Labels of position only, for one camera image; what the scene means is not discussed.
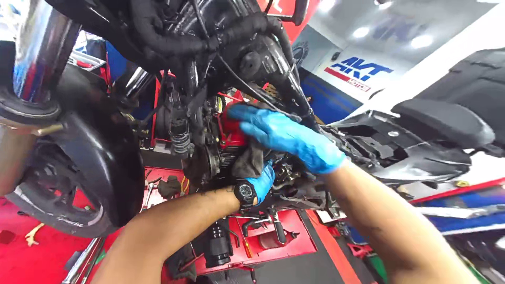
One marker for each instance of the blue red lettered sign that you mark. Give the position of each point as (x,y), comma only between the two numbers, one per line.
(357,72)

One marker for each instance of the black motorcycle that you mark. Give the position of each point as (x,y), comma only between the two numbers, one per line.
(252,63)

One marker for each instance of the person's right hand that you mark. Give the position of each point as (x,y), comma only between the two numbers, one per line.
(298,138)

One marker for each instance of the black motorcycle seat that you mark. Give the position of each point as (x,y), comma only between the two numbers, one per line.
(444,120)

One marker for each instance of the person's right forearm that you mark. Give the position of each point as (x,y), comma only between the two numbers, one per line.
(388,228)

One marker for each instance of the black coil shock absorber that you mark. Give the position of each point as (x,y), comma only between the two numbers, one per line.
(180,136)

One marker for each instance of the red engine cover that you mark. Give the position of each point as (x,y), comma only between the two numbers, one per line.
(232,128)

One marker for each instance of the black digital wristwatch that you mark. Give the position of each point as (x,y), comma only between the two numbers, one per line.
(246,191)

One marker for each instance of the black cylindrical container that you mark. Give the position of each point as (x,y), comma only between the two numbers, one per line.
(217,248)

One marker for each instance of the thick chrome fork tube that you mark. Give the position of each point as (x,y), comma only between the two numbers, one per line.
(37,59)

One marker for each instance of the crumpled dark rag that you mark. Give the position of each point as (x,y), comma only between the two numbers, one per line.
(169,187)

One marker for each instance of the person's left hand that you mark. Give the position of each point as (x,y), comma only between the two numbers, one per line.
(263,184)

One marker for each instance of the glossy black front fender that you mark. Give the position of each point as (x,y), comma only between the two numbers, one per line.
(98,146)

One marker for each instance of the black hex key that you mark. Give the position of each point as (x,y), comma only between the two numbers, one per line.
(237,237)

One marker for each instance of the black front wheel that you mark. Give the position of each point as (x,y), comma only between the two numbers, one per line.
(47,177)

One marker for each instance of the thin chrome fork tube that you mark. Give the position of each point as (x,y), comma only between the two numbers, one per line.
(136,81)

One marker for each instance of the clear red liquid bottle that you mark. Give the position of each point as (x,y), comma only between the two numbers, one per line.
(272,240)

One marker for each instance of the person's right fingers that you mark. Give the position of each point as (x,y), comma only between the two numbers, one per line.
(250,117)

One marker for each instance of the silver wrench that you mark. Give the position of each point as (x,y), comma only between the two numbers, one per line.
(149,194)

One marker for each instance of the red lift table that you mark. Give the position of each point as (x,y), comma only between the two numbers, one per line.
(292,228)

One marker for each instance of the person's left fingers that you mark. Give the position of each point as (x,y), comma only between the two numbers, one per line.
(269,168)

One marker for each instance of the dark grey cloth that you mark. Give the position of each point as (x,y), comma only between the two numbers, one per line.
(250,161)

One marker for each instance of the person's left forearm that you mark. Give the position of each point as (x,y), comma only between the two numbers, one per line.
(179,219)

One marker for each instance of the round ceiling light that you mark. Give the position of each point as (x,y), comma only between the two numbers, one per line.
(421,41)
(361,32)

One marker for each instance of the grey parts tray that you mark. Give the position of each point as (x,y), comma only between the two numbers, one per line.
(87,60)

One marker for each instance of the blue shelf with red edge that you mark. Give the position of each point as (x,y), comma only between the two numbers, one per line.
(461,213)

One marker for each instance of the pale yellow branched piece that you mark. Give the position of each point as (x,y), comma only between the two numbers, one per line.
(33,235)

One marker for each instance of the long silver metal bar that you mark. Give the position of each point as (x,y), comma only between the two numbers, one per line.
(84,258)

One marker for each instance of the crumpled black cloth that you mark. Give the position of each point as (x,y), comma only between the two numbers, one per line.
(183,262)

